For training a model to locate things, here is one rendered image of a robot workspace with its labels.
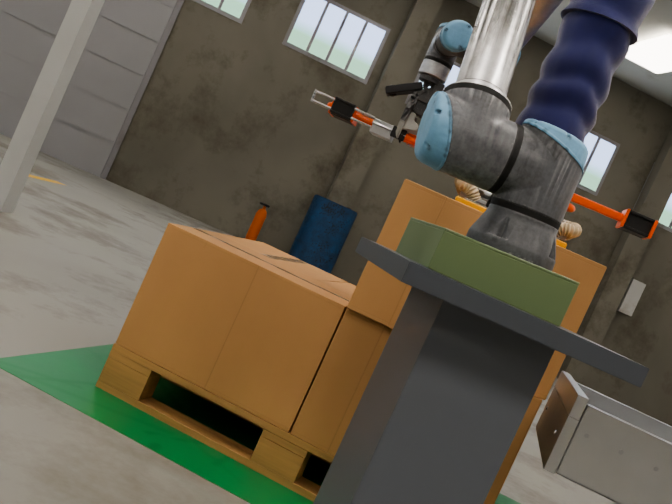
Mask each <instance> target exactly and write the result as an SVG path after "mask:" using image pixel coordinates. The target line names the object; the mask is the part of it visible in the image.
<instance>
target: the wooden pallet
mask: <svg viewBox="0 0 672 504"><path fill-rule="evenodd" d="M160 377H162V378H164V379H166V380H168V381H169V382H171V383H173V384H175V385H177V386H179V387H181V388H183V389H185V390H187V391H189V392H191V393H193V394H194V395H196V396H198V397H200V398H202V399H204V400H206V401H208V402H210V403H212V404H214V405H216V406H218V407H219V408H221V409H223V410H225V411H227V412H229V413H231V414H233V415H235V416H237V417H239V418H241V419H243V420H244V421H246V422H248V423H250V424H252V425H254V426H256V427H258V428H260V429H262V430H263V432H262V434H261V436H260V438H259V441H258V443H257V445H256V447H255V449H254V451H253V450H251V449H249V448H247V447H246V446H244V445H242V444H240V443H238V442H236V441H234V440H232V439H230V438H229V437H227V436H225V435H223V434H221V433H219V432H217V431H215V430H213V429H211V428H210V427H208V426H206V425H204V424H202V423H200V422H198V421H196V420H194V419H192V418H191V417H189V416H187V415H185V414H183V413H181V412H179V411H177V410H175V409H173V408H172V407H170V406H168V405H166V404H164V403H162V402H160V401H158V400H156V399H154V398H153V397H152V395H153V393H154V391H155V388H156V386H157V384H158V382H159V379H160ZM95 386H96V387H98V388H100V389H102V390H104V391H106V392H108V393H110V394H112V395H113V396H115V397H117V398H119V399H121V400H123V401H125V402H127V403H128V404H130V405H132V406H134V407H136V408H138V409H140V410H142V411H144V412H145V413H147V414H149V415H151V416H153V417H155V418H157V419H159V420H160V421H162V422H164V423H166V424H168V425H170V426H172V427H174V428H175V429H177V430H179V431H181V432H183V433H185V434H187V435H189V436H191V437H192V438H194V439H196V440H198V441H200V442H202V443H204V444H206V445H207V446H209V447H211V448H213V449H215V450H217V451H219V452H221V453H222V454H224V455H226V456H228V457H230V458H232V459H234V460H236V461H238V462H239V463H241V464H243V465H245V466H247V467H249V468H251V469H253V470H254V471H256V472H258V473H260V474H262V475H264V476H266V477H268V478H270V479H271V480H273V481H275V482H277V483H279V484H281V485H283V486H285V487H286V488H288V489H290V490H292V491H294V492H296V493H298V494H300V495H301V496H303V497H305V498H307V499H309V500H311V501H313V502H314V500H315V498H316V496H317V494H318V492H319V489H320V487H321V486H320V485H318V484H316V483H314V482H312V481H310V480H308V479H306V478H304V477H303V476H302V474H303V472H304V470H305V468H306V466H307V464H308V461H309V459H310V457H311V455H312V456H314V457H316V458H318V459H320V460H321V461H323V462H325V463H327V464H329V465H331V463H332V461H333V459H334V457H335V456H333V455H331V454H329V453H327V452H325V451H323V450H322V449H320V448H318V447H316V446H314V445H312V444H310V443H308V442H306V441H304V440H302V439H300V438H298V437H296V436H294V435H292V434H291V431H289V432H287V431H285V430H283V429H281V428H279V427H277V426H275V425H273V424H271V423H269V422H267V421H265V420H263V419H261V418H260V417H258V416H256V415H254V414H252V413H250V412H248V411H246V410H244V409H242V408H240V407H238V406H236V405H234V404H232V403H231V402H229V401H227V400H225V399H223V398H221V397H219V396H217V395H215V394H213V393H211V392H209V391H207V390H205V389H203V388H201V387H200V386H198V385H196V384H194V383H192V382H190V381H188V380H186V379H184V378H182V377H180V376H178V375H176V374H174V373H172V372H171V371H169V370H167V369H165V368H163V367H161V366H159V365H157V364H155V363H153V362H151V361H149V360H147V359H145V358H143V357H141V356H140V355H138V354H136V353H134V352H132V351H130V350H128V349H126V348H124V347H122V346H120V345H118V344H116V343H114V345H113V347H112V350H111V351H110V354H109V357H108V359H107V361H106V363H105V365H104V368H103V370H102V372H101V374H100V377H99V380H98V381H97V383H96V385H95Z"/></svg>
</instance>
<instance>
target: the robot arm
mask: <svg viewBox="0 0 672 504"><path fill-rule="evenodd" d="M562 1H563V0H483V1H482V4H481V7H480V10H479V13H478V16H477V19H476V22H475V25H474V28H472V26H471V25H470V24H469V23H468V22H466V21H463V20H453V21H450V22H448V23H447V22H446V23H442V24H440V25H439V27H438V28H437V30H436V34H435V36H434V38H433V40H432V42H431V45H430V47H429V49H428V51H427V53H426V56H425V58H424V60H423V62H422V64H421V67H420V69H419V71H418V72H419V74H420V76H419V80H420V81H422V82H423V85H422V82H413V83H405V84H397V85H389V86H386V87H385V92H386V95H387V96H388V97H390V96H391V97H394V96H398V95H406V94H412V95H411V96H410V98H409V100H408V103H407V105H406V107H405V109H404V112H403V114H402V116H401V119H400V121H399V124H398V126H397V129H396V138H398V137H399V135H400V133H401V131H402V129H403V130H406V131H407V134H409V133H411V134H413V135H416V136H417V137H416V140H415V148H414V151H415V156H416V158H417V159H418V161H420V162H421V163H423V164H425V165H427V166H429V167H431V168H432V169H433V170H436V171H440V172H442V173H444V174H447V175H449V176H452V177H454V178H457V179H459V180H461V181H464V182H466V183H469V184H471V185H474V186H476V187H478V188H481V189H483V190H486V191H488V192H490V193H493V197H492V199H491V202H490V204H489V206H488V208H487V209H486V211H485V212H484V213H483V214H482V215H481V216H480V217H479V218H478V219H477V220H476V222H475V223H474V224H473V225H472V226H471V227H470V228H469V230H468V232H467V234H466V236H467V237H469V238H472V239H474V240H476V241H479V242H481V243H484V244H486V245H489V246H491V247H494V248H496V249H498V250H501V251H503V252H506V253H508V254H511V255H513V256H516V257H518V258H520V259H523V260H525V261H528V262H530V263H533V264H535V265H537V266H540V267H542V268H545V269H547V270H550V271H552V270H553V268H554V265H555V259H556V236H557V232H558V230H559V228H560V225H561V223H562V220H563V218H564V216H565V213H566V211H567V209H568V206H569V204H570V201H571V199H572V197H573V194H574V192H575V190H576V187H577V185H578V182H579V180H580V178H581V175H582V174H583V172H584V166H585V163H586V160H587V157H588V150H587V147H586V146H585V144H584V143H583V142H582V141H580V140H579V139H578V138H576V137H575V136H573V135H572V134H569V133H567V132H566V131H564V130H562V129H560V128H558V127H556V126H554V125H551V124H549V123H546V122H544V121H538V120H536V119H526V120H525V121H524V122H523V123H522V125H520V124H517V123H515V122H513V121H510V120H509V119H510V116H511V112H512V105H511V103H510V101H509V99H508V98H507V97H506V96H507V93H508V90H509V87H510V83H511V80H512V77H513V74H514V70H515V67H516V65H517V63H518V61H519V59H520V56H521V49H522V48H523V47H524V46H525V45H526V44H527V42H528V41H529V40H530V39H531V38H532V36H533V35H534V34H535V33H536V32H537V31H538V29H539V28H540V27H541V26H542V25H543V23H544V22H545V21H546V20H547V19H548V18H549V16H550V15H551V14H552V13H553V12H554V10H555V9H556V8H557V7H558V6H559V5H560V3H561V2H562ZM457 57H460V58H462V59H463V61H462V64H461V67H460V70H459V73H458V76H457V79H456V82H453V83H451V84H449V85H447V86H446V87H445V85H444V84H445V83H446V80H447V78H448V76H449V74H450V72H451V69H452V67H453V65H454V63H455V61H456V59H457ZM429 86H431V87H430V88H428V87H429ZM423 88H424V89H423ZM416 116H419V118H420V119H421V122H420V125H419V126H418V125H417V121H418V119H417V117H416ZM418 127H419V128H418Z"/></svg>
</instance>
